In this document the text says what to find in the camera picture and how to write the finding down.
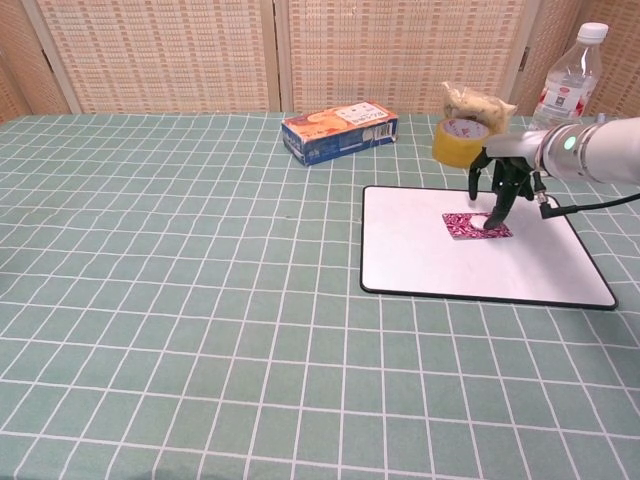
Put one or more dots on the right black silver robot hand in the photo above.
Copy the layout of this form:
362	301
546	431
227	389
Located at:
510	160

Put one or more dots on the pink patterned square packet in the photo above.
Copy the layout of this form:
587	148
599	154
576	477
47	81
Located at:
470	231

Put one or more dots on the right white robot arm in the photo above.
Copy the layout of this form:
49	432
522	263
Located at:
590	150

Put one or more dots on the white board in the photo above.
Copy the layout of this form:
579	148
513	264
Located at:
480	270

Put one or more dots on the yellow packing tape roll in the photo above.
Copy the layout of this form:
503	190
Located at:
457	142

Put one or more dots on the clear bag of snacks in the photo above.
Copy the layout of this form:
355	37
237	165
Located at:
480	107

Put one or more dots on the clear plastic water bottle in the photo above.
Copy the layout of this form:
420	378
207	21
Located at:
565	85

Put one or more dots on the orange blue snack box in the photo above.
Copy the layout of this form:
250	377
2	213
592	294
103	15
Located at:
340	132

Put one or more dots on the bamboo folding screen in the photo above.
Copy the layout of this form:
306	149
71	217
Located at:
200	55

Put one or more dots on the green checked tablecloth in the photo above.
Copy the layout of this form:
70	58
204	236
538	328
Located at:
200	325

